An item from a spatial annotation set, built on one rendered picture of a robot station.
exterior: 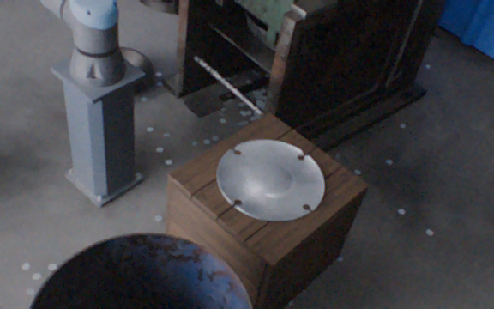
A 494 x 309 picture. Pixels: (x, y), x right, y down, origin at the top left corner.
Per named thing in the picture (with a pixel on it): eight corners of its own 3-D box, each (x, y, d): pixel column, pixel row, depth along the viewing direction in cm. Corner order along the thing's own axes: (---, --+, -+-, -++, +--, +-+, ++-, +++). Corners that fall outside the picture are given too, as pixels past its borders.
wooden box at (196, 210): (252, 336, 160) (273, 266, 135) (163, 250, 176) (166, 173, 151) (339, 257, 183) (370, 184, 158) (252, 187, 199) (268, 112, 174)
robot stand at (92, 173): (99, 209, 184) (91, 100, 152) (64, 175, 191) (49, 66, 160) (145, 180, 195) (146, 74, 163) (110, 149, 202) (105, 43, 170)
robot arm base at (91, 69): (93, 94, 154) (90, 64, 147) (58, 67, 160) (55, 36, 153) (137, 73, 163) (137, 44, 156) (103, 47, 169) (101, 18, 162)
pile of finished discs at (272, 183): (274, 241, 140) (275, 239, 140) (194, 173, 152) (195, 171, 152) (345, 184, 157) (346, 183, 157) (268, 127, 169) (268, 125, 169)
